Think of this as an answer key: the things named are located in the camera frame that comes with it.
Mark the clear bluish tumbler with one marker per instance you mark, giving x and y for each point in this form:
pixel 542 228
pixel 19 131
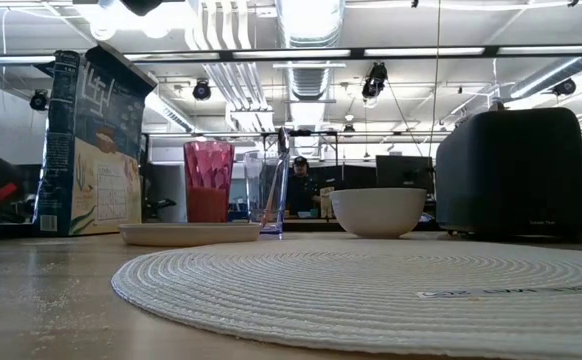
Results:
pixel 258 195

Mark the dark spoon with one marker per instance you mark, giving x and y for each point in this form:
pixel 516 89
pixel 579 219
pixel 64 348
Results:
pixel 283 142

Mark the red faceted tumbler with juice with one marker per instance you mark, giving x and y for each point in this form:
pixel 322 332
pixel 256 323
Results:
pixel 207 200

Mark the white ceramic bowl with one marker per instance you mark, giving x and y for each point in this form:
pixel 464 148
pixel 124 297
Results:
pixel 378 212

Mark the beige shallow plate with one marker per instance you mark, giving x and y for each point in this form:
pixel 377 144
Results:
pixel 186 234

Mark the white round woven placemat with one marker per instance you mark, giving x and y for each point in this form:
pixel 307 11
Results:
pixel 346 300

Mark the blue cereal box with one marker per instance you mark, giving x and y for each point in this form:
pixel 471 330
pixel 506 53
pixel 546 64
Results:
pixel 96 150

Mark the black computer monitor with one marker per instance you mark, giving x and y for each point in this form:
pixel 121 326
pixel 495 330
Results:
pixel 403 172

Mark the black ceiling spotlight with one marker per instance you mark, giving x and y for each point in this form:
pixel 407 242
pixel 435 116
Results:
pixel 375 82
pixel 201 90
pixel 39 100
pixel 564 87

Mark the black two-slot toaster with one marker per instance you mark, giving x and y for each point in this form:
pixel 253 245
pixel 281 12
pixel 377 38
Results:
pixel 511 175

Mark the red and black tool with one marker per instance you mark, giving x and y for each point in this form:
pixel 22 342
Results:
pixel 1 193

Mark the silver ventilation duct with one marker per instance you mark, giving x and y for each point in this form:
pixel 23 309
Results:
pixel 311 40

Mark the black aluminium table frame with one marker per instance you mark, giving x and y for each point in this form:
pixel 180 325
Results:
pixel 1 230

